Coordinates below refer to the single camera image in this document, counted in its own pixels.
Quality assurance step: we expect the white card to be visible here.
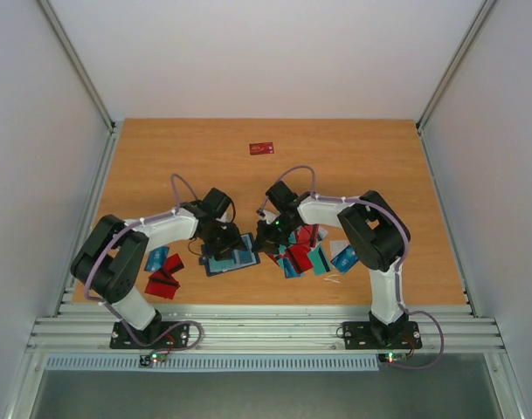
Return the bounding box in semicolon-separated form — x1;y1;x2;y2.
329;240;349;258

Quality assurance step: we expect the blue VIP card left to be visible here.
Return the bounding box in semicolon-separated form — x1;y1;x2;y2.
144;246;169;272

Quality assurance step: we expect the red card pile centre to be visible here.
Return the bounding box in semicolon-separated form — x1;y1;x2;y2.
295;224;321;248

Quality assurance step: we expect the teal card black stripe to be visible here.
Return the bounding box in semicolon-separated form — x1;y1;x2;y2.
307;244;331;276

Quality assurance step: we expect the red card left upper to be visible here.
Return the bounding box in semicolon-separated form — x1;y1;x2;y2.
149;254;184;282

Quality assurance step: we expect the dark blue card holder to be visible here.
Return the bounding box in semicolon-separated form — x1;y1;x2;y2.
199;233;260;277

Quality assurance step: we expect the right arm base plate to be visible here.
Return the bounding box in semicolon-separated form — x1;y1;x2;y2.
341;321;423;350

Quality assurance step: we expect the grey cable duct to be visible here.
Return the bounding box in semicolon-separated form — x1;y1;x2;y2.
45;354;379;373

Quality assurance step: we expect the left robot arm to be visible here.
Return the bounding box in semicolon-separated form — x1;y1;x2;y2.
70;188;245;348

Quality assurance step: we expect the lone red card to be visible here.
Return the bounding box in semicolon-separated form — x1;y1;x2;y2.
249;142;274;156

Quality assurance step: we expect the blue VIP card right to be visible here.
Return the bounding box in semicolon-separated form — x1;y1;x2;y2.
330;245;359;274

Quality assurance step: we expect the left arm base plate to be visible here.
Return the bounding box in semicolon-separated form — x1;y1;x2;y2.
109;321;190;350

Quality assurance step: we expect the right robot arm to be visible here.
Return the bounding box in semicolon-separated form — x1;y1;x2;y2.
253;181;411;347

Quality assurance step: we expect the blue VIP card pile bottom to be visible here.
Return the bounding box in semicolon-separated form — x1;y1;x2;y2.
281;258;303;278

